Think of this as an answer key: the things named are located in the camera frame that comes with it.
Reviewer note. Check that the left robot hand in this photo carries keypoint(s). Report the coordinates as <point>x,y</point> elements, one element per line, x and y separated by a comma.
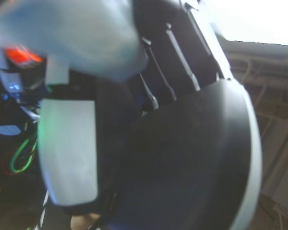
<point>182,148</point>

